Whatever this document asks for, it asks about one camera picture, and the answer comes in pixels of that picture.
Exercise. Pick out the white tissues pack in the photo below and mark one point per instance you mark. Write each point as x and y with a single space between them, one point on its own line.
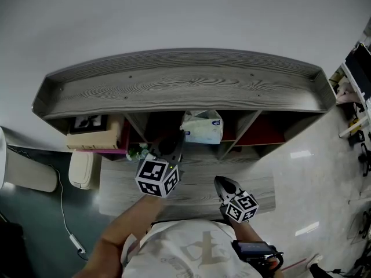
205 129

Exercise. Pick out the white flowers in pot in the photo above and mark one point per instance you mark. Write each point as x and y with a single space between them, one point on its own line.
136 152

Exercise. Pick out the cream chair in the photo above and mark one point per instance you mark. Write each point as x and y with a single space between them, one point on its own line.
32 172

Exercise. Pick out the thick beige book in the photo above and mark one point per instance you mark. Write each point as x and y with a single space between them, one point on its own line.
92 140

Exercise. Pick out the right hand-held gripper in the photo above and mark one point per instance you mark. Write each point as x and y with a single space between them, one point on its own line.
242 207

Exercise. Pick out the black office chair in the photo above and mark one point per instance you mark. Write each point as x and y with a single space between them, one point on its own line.
365 158

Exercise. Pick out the person's right forearm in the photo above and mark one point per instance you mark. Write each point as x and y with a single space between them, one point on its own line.
246 232

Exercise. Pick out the pink book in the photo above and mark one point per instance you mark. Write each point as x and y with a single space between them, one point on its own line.
110 151

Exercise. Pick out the wide black monitor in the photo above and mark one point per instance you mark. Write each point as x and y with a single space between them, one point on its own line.
360 68

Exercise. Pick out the black wrist device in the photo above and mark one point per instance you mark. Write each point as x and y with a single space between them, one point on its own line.
255 250

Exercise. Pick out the person's white shirt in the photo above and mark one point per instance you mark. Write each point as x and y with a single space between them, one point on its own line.
188 253

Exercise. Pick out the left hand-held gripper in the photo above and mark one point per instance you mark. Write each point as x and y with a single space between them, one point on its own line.
153 175

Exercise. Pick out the black picture frame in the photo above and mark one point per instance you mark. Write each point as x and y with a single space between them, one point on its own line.
88 124

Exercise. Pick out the white power adapter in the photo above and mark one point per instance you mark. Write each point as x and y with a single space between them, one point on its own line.
77 244

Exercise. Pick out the person's left forearm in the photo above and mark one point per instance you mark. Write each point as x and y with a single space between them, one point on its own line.
124 230

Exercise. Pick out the grey wood-grain table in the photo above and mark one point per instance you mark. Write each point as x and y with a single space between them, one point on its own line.
197 190

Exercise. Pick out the long white office desk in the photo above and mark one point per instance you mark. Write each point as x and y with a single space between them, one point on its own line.
355 85

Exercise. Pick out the grey wooden shelf desk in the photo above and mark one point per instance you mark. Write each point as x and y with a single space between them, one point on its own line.
188 91

